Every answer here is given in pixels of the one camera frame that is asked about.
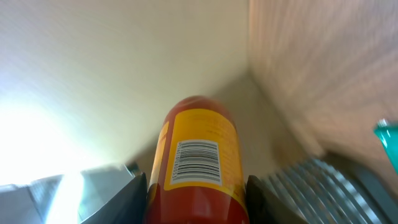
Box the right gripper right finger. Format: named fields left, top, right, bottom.
left=246, top=175, right=307, bottom=224

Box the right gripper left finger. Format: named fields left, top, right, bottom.
left=81, top=173, right=147, bottom=224

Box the red yellow sauce bottle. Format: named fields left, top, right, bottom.
left=144, top=96, right=249, bottom=224

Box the teal wet wipes pack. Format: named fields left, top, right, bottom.
left=374, top=119, right=398, bottom=173

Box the grey plastic shopping basket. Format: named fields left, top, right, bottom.
left=262, top=154, right=397, bottom=223

